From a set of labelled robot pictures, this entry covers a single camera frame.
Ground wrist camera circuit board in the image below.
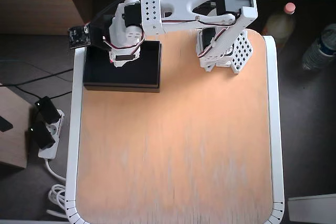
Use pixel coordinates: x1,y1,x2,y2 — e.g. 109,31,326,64
68,26,92,50

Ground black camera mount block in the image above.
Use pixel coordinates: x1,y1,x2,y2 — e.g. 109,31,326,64
88,14,111,50

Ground red white servo wire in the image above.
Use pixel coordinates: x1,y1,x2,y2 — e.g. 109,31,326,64
103,30,146,51

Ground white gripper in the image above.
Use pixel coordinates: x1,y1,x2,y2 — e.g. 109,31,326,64
109,0,144,69

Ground black floor cable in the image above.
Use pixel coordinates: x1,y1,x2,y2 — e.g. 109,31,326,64
14,84,73,103

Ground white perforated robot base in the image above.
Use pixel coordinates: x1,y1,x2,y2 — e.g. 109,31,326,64
196,28,255,74

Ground white box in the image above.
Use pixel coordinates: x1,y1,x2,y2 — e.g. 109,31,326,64
287,194,336,222

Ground black power adapter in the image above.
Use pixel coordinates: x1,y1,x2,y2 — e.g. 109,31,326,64
28,121,56,150
35,96,61,124

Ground brown wooden bed frame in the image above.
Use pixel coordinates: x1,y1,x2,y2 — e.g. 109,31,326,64
0,0,336,36

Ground yellow bottle pink cap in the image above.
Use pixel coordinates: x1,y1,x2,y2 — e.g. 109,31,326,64
261,2,298,49

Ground white power cable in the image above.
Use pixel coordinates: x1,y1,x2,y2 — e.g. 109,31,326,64
45,157,69,219

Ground black cardboard bin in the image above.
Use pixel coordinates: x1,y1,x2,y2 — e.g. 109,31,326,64
82,39,163,93

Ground clear plastic water bottle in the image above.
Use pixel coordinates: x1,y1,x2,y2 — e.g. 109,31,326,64
301,23,336,71

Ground white table rim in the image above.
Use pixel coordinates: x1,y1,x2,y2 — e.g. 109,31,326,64
64,35,286,224

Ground white power strip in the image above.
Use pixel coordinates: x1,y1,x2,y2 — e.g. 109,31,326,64
38,108,65,159

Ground black camera usb cable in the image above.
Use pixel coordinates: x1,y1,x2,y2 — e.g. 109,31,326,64
86,0,148,27

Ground black flat object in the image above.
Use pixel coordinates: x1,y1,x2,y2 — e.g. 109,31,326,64
0,115,14,133

